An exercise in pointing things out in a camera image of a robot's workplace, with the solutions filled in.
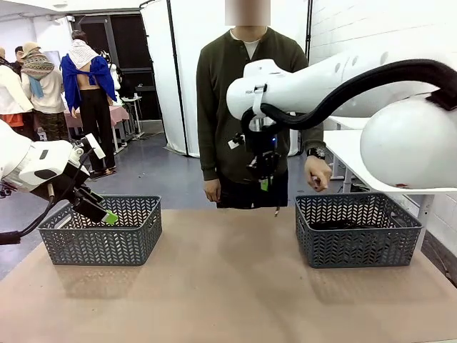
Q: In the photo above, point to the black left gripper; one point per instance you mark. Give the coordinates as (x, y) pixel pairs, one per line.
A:
(68, 186)

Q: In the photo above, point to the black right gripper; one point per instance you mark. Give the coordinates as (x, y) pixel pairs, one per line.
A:
(266, 164)

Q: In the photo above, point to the person's right forearm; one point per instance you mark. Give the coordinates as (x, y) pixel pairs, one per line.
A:
(209, 150)

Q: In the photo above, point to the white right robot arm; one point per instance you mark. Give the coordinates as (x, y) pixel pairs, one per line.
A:
(285, 89)

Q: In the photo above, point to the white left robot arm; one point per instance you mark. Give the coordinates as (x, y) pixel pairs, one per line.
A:
(35, 160)

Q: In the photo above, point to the person's left forearm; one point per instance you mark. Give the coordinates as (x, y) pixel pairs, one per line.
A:
(314, 139)

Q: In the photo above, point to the person's right hand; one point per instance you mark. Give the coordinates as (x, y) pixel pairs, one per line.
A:
(212, 191)

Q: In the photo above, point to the person's left hand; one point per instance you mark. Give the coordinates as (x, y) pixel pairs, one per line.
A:
(317, 173)

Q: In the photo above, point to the grey plastic mesh basket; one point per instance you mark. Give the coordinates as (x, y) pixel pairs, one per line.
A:
(107, 246)
(357, 250)

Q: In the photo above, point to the black wristwatch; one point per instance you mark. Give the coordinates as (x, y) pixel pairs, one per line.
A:
(317, 153)

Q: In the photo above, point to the table with pink cloth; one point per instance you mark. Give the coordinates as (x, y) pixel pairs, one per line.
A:
(119, 114)

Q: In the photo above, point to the long white table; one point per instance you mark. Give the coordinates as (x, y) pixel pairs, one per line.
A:
(350, 122)

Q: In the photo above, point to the person in green sweater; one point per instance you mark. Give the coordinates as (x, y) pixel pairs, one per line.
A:
(218, 89)

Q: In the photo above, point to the small white desk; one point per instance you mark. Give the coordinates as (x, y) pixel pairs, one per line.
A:
(134, 103)

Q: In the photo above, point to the mannequin with patterned scarf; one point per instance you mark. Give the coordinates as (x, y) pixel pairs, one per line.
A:
(46, 89)

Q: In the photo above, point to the mannequin with blue jacket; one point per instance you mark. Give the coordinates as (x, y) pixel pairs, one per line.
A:
(89, 78)

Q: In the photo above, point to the white dress form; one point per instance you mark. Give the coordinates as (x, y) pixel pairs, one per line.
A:
(114, 75)

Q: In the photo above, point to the mannequin with white coat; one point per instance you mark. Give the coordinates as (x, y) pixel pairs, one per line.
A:
(10, 93)

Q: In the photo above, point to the narrow white backdrop panel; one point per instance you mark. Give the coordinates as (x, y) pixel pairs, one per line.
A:
(160, 71)

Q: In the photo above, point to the black mesh double door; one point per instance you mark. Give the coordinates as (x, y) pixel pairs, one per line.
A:
(132, 53)

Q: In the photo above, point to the black backdrop stand pole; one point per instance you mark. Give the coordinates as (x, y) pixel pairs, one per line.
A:
(309, 28)

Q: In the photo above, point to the background person dark hair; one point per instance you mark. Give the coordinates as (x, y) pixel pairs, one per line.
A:
(18, 55)

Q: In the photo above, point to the wide white backdrop panel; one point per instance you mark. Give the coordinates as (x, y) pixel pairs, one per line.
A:
(200, 21)

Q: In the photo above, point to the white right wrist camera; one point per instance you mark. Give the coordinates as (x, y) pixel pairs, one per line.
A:
(234, 144)

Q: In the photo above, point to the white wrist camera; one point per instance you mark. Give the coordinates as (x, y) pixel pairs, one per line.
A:
(94, 146)
(234, 144)

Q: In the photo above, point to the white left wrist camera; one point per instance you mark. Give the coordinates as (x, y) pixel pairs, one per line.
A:
(94, 146)

